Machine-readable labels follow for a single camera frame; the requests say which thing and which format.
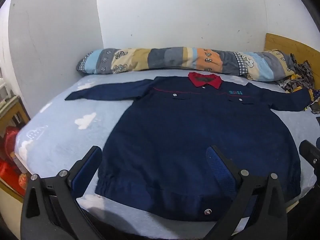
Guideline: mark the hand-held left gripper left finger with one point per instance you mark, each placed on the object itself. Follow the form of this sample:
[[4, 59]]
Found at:
[[87, 170]]

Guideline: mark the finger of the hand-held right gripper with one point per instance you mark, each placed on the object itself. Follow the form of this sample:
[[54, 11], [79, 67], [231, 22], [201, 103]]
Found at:
[[310, 152]]

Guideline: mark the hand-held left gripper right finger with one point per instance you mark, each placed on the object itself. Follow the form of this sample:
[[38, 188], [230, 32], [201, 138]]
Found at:
[[222, 172]]

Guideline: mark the navy jacket with red collar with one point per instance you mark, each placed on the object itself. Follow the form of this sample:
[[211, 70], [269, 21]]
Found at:
[[162, 130]]

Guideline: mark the bed with light blue sheet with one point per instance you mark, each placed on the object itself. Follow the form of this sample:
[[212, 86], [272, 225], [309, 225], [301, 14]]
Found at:
[[55, 142]]

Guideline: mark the dark patterned cloth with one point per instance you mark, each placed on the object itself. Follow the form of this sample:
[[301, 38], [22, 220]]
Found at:
[[301, 77]]

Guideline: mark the red bag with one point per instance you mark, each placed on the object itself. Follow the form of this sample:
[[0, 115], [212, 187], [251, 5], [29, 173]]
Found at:
[[8, 142]]

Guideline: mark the wooden headboard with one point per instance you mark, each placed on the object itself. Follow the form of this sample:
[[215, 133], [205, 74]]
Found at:
[[287, 45]]

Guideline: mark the white rack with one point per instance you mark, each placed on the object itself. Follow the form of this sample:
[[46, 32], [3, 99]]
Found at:
[[5, 90]]

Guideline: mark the rolled patchwork quilt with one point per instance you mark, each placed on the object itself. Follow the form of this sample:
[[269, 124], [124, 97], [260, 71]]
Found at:
[[160, 58]]

